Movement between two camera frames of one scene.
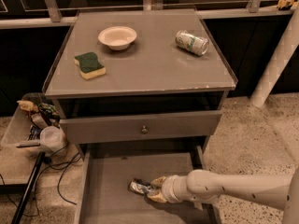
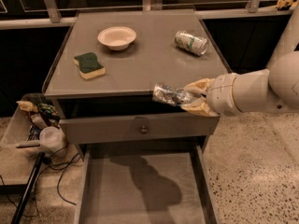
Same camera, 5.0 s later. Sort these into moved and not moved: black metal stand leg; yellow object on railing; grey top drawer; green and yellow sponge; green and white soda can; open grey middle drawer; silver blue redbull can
Moved: silver blue redbull can
Not moved: yellow object on railing; grey top drawer; black metal stand leg; open grey middle drawer; green and white soda can; green and yellow sponge
